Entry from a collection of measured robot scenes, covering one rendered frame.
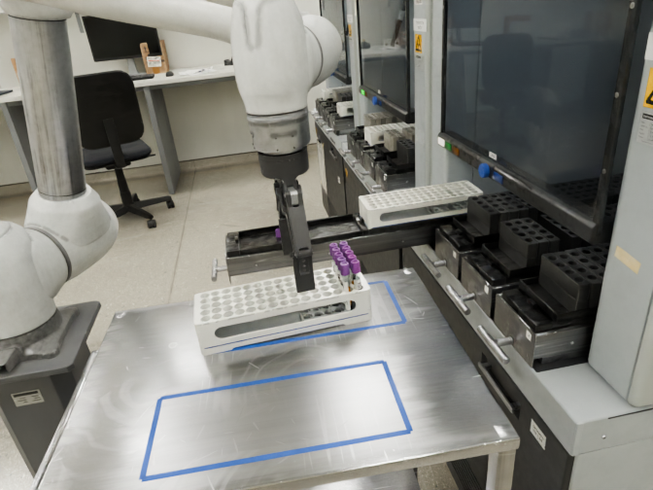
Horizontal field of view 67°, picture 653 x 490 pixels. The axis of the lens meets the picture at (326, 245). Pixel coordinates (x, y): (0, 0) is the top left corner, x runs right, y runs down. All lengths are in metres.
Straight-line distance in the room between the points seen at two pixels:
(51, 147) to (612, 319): 1.10
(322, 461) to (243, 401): 0.16
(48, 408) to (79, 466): 0.56
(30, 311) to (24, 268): 0.09
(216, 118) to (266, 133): 3.99
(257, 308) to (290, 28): 0.43
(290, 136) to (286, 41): 0.13
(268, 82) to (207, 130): 4.05
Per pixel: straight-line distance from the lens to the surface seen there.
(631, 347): 0.86
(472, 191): 1.29
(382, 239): 1.21
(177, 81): 3.96
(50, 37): 1.15
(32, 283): 1.19
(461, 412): 0.71
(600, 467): 0.96
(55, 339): 1.24
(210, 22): 0.89
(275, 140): 0.71
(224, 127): 4.72
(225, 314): 0.83
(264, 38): 0.69
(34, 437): 1.37
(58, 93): 1.17
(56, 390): 1.27
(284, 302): 0.84
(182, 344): 0.90
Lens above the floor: 1.33
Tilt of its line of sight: 27 degrees down
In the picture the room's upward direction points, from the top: 6 degrees counter-clockwise
